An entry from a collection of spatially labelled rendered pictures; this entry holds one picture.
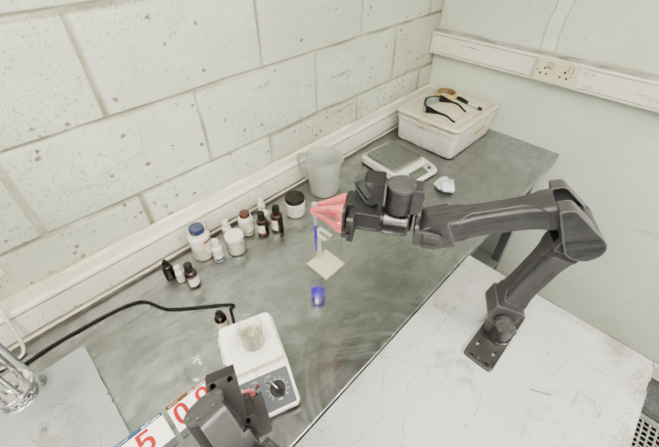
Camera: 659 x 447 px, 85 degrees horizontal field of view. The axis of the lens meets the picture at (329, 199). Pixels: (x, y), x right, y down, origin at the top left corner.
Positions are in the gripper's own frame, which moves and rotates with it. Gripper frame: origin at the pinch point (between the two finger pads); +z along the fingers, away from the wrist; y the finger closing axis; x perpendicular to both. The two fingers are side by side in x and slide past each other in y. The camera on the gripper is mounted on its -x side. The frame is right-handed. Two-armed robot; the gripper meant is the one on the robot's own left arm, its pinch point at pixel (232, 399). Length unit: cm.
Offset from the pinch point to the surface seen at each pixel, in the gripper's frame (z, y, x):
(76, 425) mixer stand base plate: 18.9, 31.0, 0.7
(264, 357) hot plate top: 9.0, -7.7, -1.3
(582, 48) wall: 23, -147, -56
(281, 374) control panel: 7.9, -10.1, 3.3
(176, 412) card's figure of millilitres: 12.5, 11.9, 3.5
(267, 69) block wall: 38, -33, -71
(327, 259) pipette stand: 33.7, -34.1, -11.4
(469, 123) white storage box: 48, -111, -41
